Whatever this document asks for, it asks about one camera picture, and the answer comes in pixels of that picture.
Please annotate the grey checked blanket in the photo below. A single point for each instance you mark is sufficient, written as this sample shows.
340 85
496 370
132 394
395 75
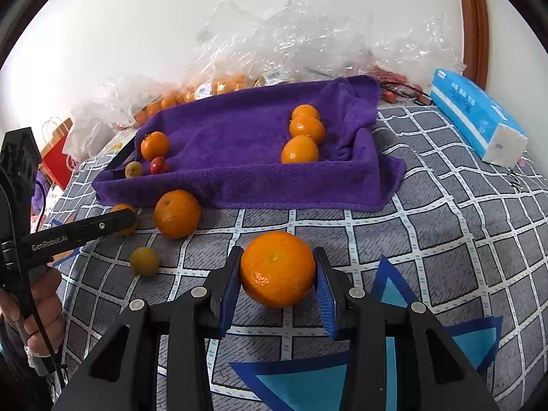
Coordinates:
428 231

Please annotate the bunch of red cherry tomatoes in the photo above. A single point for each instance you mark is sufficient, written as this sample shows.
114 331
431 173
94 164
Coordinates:
391 80

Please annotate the blue tissue pack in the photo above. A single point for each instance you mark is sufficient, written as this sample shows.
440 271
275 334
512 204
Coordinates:
475 115

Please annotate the person's left hand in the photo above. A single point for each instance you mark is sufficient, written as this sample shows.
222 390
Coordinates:
48 304

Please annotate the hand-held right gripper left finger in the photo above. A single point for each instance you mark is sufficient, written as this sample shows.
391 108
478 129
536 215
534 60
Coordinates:
229 293

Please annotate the orange with leafy stem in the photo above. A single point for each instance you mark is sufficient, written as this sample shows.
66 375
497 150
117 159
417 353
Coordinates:
155 146

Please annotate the crumpled clear plastic bag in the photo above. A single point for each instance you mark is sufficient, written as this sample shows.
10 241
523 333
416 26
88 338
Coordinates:
385 34

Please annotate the small yellow fruit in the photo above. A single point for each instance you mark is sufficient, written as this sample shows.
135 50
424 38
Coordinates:
144 262
133 169

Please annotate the pile of bagged oranges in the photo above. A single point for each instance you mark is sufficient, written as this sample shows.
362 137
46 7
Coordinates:
165 102

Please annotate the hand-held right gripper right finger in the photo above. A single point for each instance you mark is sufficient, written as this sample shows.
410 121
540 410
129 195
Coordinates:
325 306

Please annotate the brown wooden door frame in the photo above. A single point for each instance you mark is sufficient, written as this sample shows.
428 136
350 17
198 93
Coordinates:
473 21

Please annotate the heap of labelled bag oranges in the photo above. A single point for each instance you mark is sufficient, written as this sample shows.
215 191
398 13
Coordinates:
224 83

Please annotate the purple towel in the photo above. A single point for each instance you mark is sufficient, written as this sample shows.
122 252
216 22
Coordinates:
239 171

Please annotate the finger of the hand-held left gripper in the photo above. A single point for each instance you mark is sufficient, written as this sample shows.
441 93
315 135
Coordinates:
98 227

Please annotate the small red tomato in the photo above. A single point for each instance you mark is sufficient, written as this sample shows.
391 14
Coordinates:
158 165

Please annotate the large orange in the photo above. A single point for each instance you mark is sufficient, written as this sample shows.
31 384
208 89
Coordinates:
278 269

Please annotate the red paper bag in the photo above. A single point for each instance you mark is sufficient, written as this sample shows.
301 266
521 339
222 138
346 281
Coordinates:
55 162

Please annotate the small orange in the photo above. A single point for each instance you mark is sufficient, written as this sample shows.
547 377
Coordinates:
305 112

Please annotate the clear plastic bag white label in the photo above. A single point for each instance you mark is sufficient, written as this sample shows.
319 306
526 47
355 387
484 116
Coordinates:
239 38

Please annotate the bag of small yellow fruits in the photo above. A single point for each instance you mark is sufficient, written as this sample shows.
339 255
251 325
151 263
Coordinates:
272 79

